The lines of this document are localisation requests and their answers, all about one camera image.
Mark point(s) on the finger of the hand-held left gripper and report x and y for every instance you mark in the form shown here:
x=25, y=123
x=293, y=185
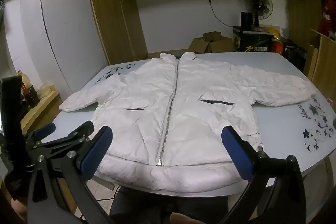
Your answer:
x=44, y=131
x=74, y=135

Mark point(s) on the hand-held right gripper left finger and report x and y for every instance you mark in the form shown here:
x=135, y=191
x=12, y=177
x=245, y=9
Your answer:
x=96, y=151

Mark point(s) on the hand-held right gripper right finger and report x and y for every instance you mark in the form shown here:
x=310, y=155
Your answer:
x=236, y=153

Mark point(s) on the white puffer jacket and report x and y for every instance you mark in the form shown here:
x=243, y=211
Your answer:
x=199, y=121

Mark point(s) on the dark jar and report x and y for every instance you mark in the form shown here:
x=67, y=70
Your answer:
x=32, y=97

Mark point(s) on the clear glass jar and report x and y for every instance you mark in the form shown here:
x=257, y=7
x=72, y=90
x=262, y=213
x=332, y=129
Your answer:
x=46, y=89

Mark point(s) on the amber oil bottle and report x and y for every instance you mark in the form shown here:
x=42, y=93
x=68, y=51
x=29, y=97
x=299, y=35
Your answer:
x=23, y=81

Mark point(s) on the person's dark trousers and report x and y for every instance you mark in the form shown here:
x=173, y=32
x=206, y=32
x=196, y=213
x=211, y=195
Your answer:
x=147, y=207

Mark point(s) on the open cardboard box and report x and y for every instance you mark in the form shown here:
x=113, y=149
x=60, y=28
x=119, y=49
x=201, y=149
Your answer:
x=219, y=43

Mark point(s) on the black box with yellow print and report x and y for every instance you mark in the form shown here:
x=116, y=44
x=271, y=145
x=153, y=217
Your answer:
x=252, y=41

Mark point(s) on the small cardboard box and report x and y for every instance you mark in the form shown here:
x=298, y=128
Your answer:
x=199, y=46

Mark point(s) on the orange box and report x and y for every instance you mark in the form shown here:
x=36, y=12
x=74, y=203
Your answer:
x=278, y=47

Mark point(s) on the black bag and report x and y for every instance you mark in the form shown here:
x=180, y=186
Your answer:
x=295, y=54

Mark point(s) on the yellow helmet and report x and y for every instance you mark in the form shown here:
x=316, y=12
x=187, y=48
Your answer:
x=273, y=33

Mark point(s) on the wooden side cabinet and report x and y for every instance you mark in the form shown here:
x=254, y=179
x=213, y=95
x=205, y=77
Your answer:
x=324, y=61

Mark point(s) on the black tower speaker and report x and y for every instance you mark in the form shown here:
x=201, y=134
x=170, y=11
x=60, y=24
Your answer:
x=246, y=19

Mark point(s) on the black standing fan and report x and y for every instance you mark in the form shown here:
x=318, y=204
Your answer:
x=258, y=3

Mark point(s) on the red decoration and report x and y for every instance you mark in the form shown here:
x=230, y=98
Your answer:
x=328, y=15

